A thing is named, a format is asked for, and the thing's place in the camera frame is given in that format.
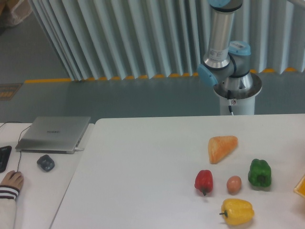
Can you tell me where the person's hand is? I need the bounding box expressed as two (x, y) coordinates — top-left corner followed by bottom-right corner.
(0, 170), (24, 191)

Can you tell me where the triangular orange bread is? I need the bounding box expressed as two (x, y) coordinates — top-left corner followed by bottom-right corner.
(208, 135), (238, 164)

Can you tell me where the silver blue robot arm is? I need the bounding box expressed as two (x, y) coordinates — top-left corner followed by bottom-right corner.
(197, 0), (305, 100)

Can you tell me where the white striped sleeve forearm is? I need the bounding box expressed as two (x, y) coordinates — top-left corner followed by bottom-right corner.
(0, 185), (19, 229)

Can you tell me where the black keyboard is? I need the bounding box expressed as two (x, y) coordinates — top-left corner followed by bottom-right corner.
(0, 146), (12, 173)

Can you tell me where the small dark grey case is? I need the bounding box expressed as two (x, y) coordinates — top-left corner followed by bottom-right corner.
(37, 155), (55, 172)

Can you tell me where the silver laptop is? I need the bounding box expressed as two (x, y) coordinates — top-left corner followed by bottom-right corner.
(15, 116), (91, 154)

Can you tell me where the white folding partition screen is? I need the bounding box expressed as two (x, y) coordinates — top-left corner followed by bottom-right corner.
(30, 0), (305, 81)

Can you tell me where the cardboard box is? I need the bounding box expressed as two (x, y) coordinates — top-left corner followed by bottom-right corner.
(0, 0), (32, 28)

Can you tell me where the red bell pepper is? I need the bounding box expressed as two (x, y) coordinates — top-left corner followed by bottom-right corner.
(194, 170), (214, 196)

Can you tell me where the brown egg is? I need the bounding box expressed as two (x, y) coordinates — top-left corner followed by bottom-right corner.
(226, 176), (242, 193)

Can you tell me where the yellow bell pepper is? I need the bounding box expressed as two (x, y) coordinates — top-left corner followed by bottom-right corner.
(219, 198), (254, 226)

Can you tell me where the green bell pepper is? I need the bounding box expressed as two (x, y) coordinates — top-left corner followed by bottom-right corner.
(248, 158), (272, 187)

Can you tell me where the black mouse cable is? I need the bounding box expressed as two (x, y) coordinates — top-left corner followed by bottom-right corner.
(0, 121), (33, 172)

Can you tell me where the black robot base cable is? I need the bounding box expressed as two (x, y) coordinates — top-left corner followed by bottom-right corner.
(227, 89), (235, 116)

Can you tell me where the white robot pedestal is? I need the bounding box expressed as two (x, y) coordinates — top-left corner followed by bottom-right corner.
(213, 72), (262, 115)

